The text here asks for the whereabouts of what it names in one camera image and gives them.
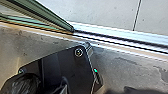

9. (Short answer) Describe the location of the metal door threshold rail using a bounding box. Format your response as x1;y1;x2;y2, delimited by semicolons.
68;21;168;55

